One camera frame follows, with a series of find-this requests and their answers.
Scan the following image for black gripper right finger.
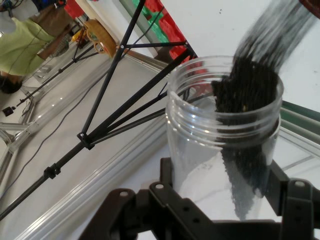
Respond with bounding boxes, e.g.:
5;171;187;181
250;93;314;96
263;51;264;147
257;158;320;240

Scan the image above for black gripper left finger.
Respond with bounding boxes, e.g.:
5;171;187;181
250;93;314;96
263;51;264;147
79;157;213;240

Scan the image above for clear plastic jar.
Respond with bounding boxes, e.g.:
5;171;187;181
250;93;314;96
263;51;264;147
164;55;286;223

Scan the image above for black tripod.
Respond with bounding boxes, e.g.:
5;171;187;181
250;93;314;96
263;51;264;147
0;0;201;221

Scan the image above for wicker basket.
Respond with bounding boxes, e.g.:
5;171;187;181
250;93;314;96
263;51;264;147
83;19;118;59

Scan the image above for green foam block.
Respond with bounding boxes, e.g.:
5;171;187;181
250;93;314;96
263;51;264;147
132;0;169;43

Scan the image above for person in green shirt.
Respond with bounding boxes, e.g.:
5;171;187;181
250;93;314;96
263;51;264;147
0;0;76;95

